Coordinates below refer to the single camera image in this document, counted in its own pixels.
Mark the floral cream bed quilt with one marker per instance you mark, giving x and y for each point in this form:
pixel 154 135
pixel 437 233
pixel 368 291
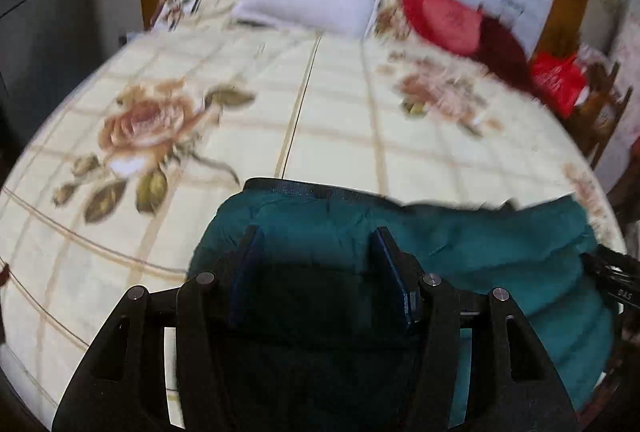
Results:
pixel 120 183

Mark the wooden chair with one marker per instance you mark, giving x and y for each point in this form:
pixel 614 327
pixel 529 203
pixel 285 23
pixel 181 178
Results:
pixel 592 123

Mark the dark red velvet cushion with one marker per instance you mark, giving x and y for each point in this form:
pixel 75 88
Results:
pixel 503 55

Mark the dark green puffer jacket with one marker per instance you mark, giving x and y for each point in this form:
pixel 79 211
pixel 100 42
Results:
pixel 300 353

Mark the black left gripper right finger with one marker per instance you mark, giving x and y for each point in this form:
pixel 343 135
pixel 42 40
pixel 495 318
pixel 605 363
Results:
pixel 418 319

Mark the grey refrigerator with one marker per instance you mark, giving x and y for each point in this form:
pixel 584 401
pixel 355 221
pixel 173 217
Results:
pixel 48 47

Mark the red heart-shaped cushion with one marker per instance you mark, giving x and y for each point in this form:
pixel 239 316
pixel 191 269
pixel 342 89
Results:
pixel 449 24

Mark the red shopping bag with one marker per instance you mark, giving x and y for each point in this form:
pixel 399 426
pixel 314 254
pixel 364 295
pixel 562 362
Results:
pixel 558 81

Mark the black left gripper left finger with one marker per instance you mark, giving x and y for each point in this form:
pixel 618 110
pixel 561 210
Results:
pixel 119 384

